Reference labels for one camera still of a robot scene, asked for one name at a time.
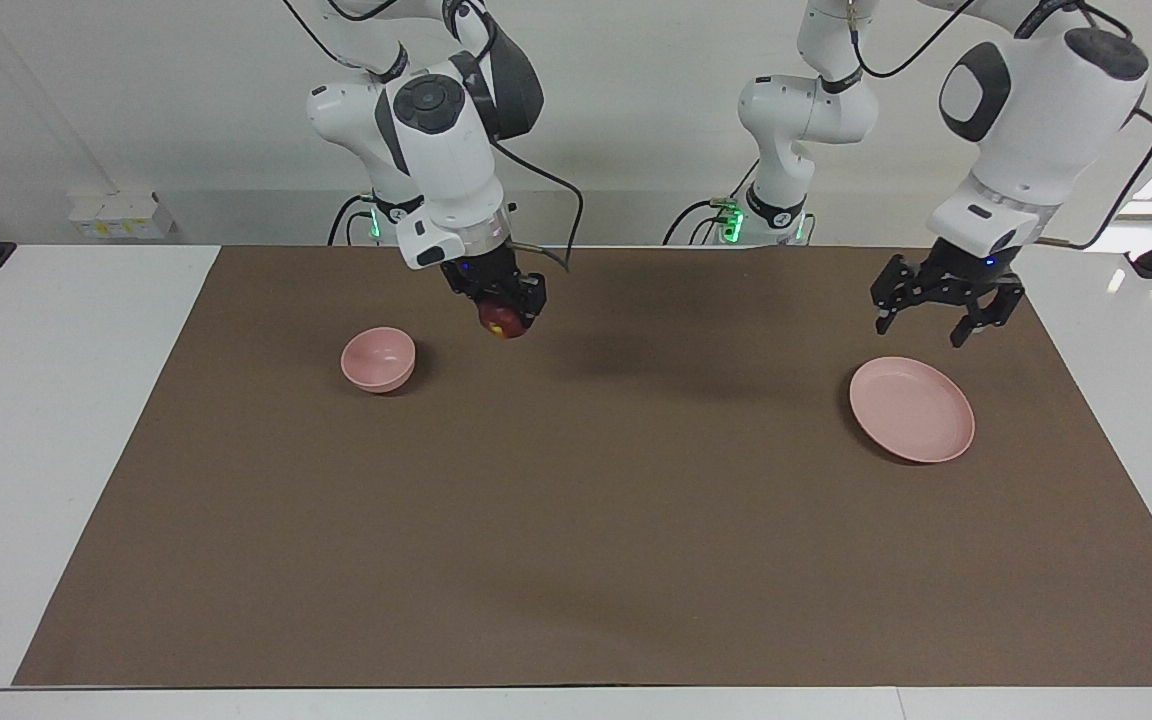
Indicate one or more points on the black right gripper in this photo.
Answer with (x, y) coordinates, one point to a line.
(484, 275)

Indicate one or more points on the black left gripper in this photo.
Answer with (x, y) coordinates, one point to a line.
(961, 275)

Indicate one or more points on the dark red apple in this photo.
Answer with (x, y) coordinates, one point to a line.
(502, 320)

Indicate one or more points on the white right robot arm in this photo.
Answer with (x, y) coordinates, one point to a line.
(436, 130)

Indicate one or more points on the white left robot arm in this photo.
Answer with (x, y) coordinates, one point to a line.
(1036, 110)

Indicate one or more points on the pink plate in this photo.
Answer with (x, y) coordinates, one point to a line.
(911, 410)

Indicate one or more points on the pink bowl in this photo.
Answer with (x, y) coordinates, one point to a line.
(378, 358)

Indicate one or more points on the brown table mat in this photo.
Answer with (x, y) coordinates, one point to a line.
(576, 520)

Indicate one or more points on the white wall socket box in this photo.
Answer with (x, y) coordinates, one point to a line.
(121, 215)

